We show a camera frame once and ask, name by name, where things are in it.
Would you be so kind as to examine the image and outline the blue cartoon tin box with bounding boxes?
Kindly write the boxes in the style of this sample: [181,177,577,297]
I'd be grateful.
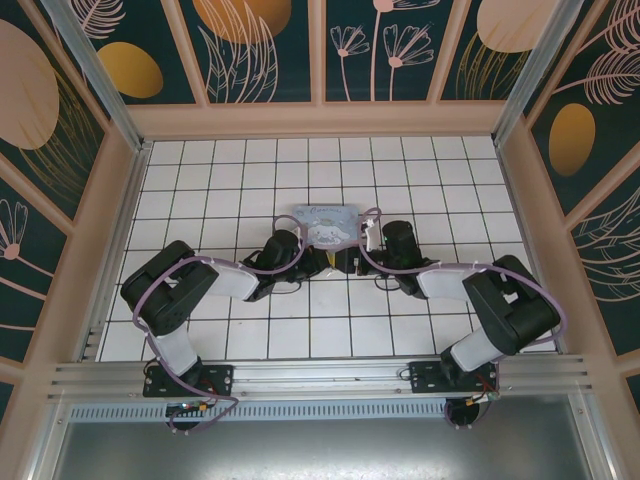
[289,202,362,251]

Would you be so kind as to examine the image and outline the grey metal sheet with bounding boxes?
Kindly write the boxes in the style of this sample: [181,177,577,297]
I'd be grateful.
[49,394,619,480]

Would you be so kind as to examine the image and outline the thin black left gripper wire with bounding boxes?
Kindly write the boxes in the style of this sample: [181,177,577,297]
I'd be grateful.
[239,249,304,296]

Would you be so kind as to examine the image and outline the aluminium mounting rail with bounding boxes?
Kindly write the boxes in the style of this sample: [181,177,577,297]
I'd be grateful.
[47,353,592,401]

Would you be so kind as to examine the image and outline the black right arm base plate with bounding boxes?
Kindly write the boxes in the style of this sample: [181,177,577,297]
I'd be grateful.
[408,359,501,396]

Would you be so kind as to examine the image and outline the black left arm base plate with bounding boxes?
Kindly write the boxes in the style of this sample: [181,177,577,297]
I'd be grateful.
[143,363,236,399]

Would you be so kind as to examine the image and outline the perforated metal cable tray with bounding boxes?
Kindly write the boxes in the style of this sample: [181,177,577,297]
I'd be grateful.
[67,402,454,425]

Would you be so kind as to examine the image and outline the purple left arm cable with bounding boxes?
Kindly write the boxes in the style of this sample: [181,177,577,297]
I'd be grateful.
[131,213,307,436]

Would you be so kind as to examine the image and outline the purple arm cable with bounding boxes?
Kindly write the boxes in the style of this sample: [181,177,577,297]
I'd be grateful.
[357,205,569,431]
[131,213,307,436]

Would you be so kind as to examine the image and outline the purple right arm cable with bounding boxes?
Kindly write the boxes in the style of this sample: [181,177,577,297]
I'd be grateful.
[357,205,569,431]

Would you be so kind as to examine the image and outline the aluminium side rail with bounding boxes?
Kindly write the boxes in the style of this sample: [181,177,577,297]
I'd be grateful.
[74,141,154,362]

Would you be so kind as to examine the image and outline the aluminium frame post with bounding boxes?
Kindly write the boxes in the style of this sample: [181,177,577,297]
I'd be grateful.
[491,0,604,149]
[38,0,154,154]

